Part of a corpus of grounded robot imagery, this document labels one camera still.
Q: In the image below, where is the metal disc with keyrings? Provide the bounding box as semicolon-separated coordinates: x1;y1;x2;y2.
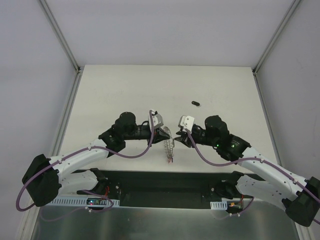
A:
163;126;175;161

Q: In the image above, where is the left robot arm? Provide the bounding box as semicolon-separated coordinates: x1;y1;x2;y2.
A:
16;109;170;211

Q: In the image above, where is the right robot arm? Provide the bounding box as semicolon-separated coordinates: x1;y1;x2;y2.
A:
176;122;320;227

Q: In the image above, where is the far black key fob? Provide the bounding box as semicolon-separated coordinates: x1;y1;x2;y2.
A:
191;101;201;107

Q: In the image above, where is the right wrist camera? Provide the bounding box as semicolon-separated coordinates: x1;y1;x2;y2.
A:
178;115;195;133

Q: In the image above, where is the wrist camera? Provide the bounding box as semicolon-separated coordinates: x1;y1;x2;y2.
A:
147;109;164;130
178;115;195;133

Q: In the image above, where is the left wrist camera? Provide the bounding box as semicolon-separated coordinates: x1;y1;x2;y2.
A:
147;109;164;130

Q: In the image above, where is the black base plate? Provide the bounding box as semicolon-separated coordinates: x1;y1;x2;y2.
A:
88;169;243;210

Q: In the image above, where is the right cable duct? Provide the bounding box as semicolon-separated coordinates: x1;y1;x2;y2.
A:
210;200;228;211

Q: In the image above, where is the cable duct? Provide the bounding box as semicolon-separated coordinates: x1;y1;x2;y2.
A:
210;200;228;211
47;196;120;208

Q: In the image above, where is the right aluminium frame post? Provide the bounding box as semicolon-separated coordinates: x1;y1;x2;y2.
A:
252;0;303;76

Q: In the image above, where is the aluminium frame post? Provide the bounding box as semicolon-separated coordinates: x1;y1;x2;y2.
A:
252;0;303;76
38;0;85;75

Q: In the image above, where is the left cable duct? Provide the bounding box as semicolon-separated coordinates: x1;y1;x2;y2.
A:
47;196;120;208

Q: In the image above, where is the left aluminium frame post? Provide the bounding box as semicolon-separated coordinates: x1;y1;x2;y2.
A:
38;0;85;75

